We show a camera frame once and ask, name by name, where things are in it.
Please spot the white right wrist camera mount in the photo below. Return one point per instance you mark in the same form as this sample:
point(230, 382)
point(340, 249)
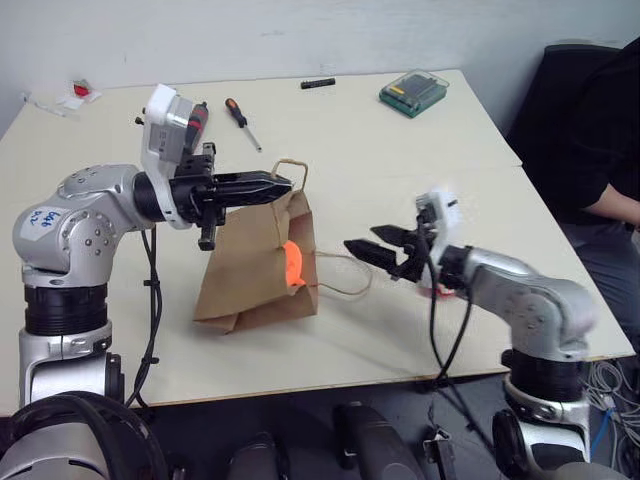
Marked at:
point(445, 210)

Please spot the pink red plush toy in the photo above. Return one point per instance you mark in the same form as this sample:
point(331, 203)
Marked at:
point(442, 294)

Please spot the green screwdriver bit box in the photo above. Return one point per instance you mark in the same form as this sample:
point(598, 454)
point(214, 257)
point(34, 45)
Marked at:
point(415, 95)

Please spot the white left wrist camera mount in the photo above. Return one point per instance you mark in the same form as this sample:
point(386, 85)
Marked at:
point(159, 125)

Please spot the brown paper bag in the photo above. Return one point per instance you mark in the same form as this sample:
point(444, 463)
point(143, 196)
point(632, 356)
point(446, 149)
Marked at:
point(250, 270)

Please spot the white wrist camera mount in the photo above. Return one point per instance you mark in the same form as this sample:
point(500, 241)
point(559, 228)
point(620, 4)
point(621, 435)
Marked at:
point(445, 210)
point(159, 125)

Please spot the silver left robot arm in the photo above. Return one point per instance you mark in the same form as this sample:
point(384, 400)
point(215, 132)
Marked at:
point(85, 220)

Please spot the black marker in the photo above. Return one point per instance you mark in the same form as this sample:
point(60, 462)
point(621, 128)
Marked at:
point(318, 83)

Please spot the red item in clear packet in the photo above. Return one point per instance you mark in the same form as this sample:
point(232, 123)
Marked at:
point(82, 89)

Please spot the small black bracket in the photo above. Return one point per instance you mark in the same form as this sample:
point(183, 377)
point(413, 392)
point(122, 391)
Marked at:
point(437, 452)

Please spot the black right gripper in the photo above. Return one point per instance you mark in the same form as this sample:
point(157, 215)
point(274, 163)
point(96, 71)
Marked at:
point(416, 260)

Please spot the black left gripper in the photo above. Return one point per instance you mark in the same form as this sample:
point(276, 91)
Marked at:
point(192, 195)

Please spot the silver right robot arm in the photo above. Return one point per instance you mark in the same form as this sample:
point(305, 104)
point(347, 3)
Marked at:
point(530, 300)

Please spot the person in black shirt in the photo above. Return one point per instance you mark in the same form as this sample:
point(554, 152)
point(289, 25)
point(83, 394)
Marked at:
point(595, 150)

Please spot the dark rounded shape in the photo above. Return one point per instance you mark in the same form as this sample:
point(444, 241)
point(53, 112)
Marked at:
point(375, 440)
point(255, 457)

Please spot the orange plush toy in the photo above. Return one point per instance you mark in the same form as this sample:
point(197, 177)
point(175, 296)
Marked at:
point(292, 262)

